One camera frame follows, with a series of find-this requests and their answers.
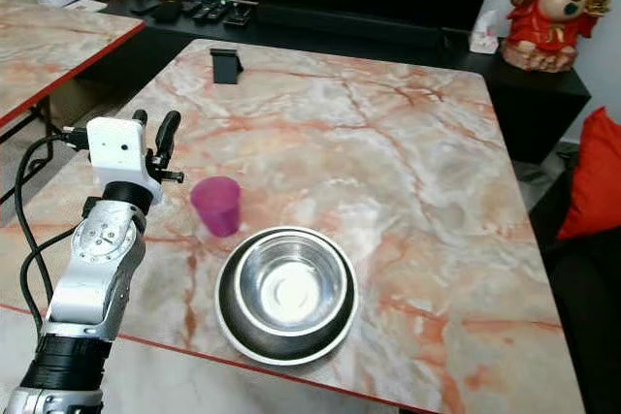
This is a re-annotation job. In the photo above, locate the stainless steel bowl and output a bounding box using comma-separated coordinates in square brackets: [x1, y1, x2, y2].
[214, 226, 360, 367]

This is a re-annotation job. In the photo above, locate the red cushion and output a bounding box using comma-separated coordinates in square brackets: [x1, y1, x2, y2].
[558, 107, 621, 241]

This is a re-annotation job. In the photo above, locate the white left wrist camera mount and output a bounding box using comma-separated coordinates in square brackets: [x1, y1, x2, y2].
[85, 116, 165, 206]

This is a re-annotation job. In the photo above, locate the white tissue pack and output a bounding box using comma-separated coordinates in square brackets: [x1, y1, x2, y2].
[469, 10, 504, 55]

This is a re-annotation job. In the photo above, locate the black phone stand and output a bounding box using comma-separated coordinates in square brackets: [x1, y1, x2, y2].
[210, 48, 245, 85]

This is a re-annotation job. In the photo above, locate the black desk holder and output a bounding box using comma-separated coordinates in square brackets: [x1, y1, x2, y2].
[225, 4, 259, 30]

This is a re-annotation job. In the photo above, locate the dark sofa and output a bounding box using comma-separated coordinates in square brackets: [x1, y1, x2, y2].
[539, 143, 621, 414]

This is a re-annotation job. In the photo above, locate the black metal table frame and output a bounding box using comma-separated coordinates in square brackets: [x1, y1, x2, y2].
[0, 102, 61, 207]

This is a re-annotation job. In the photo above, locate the red laughing Buddha statue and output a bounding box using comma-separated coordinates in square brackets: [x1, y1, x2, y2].
[502, 0, 621, 74]

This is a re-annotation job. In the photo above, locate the purple plastic cup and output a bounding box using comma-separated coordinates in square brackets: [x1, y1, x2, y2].
[190, 176, 243, 239]

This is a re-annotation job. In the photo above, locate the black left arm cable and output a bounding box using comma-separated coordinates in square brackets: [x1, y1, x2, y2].
[18, 127, 94, 339]

